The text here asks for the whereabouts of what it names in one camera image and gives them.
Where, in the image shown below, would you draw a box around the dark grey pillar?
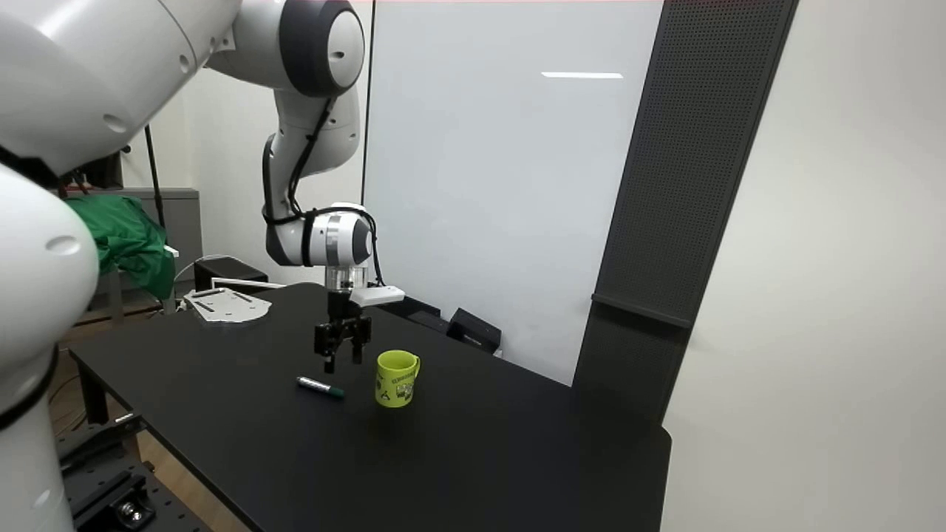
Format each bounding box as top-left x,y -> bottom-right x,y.
571,0 -> 805,430

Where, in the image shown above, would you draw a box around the black stand pole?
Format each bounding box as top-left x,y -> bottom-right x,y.
141,151 -> 172,232

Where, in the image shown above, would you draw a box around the yellow-green mug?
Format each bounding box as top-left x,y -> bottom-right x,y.
371,346 -> 423,412

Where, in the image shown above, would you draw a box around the white paper sheets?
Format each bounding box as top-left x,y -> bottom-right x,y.
176,288 -> 274,325

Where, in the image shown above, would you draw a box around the small black angled box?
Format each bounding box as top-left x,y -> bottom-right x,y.
442,309 -> 504,359

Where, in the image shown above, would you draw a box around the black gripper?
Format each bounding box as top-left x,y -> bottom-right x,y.
309,291 -> 376,380

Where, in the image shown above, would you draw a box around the grey cabinet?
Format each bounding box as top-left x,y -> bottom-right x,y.
71,186 -> 206,322

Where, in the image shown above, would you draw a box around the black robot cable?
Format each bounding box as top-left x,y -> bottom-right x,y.
261,93 -> 385,291

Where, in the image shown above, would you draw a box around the black optical breadboard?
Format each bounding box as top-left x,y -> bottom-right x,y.
57,412 -> 216,532

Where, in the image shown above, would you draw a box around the black table leg frame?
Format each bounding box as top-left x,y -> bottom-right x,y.
73,356 -> 113,430

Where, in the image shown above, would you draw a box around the grey wrist camera bar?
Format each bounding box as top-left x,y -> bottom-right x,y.
336,282 -> 407,309

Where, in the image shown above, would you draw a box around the white board panel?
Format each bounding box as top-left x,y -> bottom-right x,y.
358,0 -> 669,389

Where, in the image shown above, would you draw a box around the green cloth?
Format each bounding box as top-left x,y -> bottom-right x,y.
65,189 -> 179,306

